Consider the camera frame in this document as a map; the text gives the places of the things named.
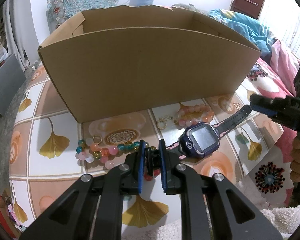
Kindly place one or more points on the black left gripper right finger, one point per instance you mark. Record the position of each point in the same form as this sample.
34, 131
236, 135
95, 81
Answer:
211, 207

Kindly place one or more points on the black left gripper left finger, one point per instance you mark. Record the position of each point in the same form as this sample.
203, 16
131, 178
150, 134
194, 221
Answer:
91, 208

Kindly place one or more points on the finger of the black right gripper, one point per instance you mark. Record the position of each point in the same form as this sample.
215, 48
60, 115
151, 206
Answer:
267, 106

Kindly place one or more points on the purple kids smartwatch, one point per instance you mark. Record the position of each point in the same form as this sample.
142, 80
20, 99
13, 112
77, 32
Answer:
201, 140

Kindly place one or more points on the gold hair clip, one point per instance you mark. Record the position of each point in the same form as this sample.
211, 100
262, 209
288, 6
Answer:
165, 118

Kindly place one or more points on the brown cardboard box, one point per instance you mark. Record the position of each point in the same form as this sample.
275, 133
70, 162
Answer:
108, 62

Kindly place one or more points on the right hand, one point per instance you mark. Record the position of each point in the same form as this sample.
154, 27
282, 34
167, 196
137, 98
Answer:
295, 164

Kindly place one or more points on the pink floral blanket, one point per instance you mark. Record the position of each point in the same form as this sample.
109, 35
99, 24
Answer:
269, 186

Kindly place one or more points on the ginkgo pattern table mat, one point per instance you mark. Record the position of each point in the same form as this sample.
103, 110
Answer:
50, 150

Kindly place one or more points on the red gift bag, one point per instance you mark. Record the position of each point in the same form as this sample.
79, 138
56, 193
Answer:
0, 214

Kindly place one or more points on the blue patterned quilt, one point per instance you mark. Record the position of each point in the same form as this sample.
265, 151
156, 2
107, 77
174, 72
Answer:
254, 31

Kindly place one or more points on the silver keyring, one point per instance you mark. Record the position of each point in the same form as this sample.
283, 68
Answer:
97, 139

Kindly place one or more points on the grey green pillow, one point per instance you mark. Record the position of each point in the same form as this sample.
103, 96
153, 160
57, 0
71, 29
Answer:
189, 7

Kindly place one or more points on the grey storage box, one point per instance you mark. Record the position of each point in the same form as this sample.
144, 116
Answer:
11, 79

